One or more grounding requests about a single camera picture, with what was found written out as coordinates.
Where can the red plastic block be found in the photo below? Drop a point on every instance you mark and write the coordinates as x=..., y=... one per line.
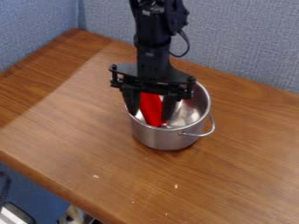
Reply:
x=151, y=108

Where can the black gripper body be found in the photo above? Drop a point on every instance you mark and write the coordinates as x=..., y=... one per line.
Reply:
x=151, y=75

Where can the stainless steel pot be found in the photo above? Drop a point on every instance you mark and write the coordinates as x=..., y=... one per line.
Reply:
x=191, y=123

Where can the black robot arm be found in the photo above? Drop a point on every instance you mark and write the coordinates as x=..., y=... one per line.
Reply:
x=159, y=20

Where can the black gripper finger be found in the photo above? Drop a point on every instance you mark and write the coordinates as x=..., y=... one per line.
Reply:
x=132, y=100
x=168, y=107

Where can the grey object under table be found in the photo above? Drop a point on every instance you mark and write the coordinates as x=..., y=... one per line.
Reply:
x=14, y=215

